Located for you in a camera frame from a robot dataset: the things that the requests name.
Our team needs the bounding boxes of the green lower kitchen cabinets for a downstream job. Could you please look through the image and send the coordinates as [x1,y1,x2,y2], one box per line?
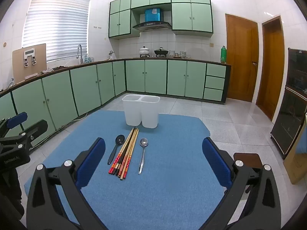
[0,59,232,135]

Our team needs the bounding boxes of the cardboard box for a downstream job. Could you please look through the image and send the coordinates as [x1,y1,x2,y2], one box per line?
[283,122,307,185]

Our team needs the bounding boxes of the white window blinds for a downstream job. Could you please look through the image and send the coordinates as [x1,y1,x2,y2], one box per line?
[22,0,92,63]

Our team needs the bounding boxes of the black glass-front cabinet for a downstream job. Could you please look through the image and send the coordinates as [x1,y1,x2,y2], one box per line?
[271,48,307,160]

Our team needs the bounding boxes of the wooden door with handle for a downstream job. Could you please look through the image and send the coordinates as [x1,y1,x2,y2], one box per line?
[225,14,259,103]

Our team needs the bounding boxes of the brown wooden stool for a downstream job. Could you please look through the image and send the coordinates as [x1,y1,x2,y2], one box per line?
[233,152,262,170]

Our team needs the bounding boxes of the black range hood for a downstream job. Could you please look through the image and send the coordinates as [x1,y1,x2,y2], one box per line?
[132,21,172,32]

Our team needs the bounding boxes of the metal kitchen faucet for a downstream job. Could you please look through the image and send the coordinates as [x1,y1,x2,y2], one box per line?
[76,44,84,64]

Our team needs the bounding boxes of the bundle of chopsticks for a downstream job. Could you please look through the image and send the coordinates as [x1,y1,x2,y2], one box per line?
[108,127,140,181]

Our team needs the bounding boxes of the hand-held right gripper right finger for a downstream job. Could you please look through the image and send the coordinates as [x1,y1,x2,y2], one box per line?
[202,137,281,230]

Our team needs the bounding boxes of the black spoon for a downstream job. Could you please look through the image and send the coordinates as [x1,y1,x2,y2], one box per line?
[107,135,125,165]

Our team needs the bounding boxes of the green upper kitchen cabinets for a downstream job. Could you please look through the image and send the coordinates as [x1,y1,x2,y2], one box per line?
[108,0,214,39]

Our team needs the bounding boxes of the white clamp device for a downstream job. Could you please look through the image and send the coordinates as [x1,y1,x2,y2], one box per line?
[23,48,37,66]

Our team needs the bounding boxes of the white divided utensil holder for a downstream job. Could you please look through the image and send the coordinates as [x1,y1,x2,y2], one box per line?
[122,94,161,128]

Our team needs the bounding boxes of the blue mat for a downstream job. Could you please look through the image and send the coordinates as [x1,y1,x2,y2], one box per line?
[24,110,227,230]

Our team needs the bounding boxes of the blue range hood chimney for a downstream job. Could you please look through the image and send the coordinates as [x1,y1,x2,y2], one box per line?
[144,8,162,22]

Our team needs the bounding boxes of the green kitchen cabinets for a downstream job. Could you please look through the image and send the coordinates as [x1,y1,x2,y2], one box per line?
[108,0,214,39]
[0,59,232,135]

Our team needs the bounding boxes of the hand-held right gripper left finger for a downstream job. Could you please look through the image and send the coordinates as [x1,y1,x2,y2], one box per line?
[26,137,113,230]

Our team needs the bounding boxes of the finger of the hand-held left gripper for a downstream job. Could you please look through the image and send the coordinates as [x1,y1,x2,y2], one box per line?
[14,119,49,152]
[0,112,28,137]

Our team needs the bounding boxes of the metal spoon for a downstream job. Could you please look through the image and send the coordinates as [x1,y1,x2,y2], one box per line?
[138,138,149,175]

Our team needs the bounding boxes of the plain wooden door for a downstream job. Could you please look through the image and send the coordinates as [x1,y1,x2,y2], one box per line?
[255,16,286,121]

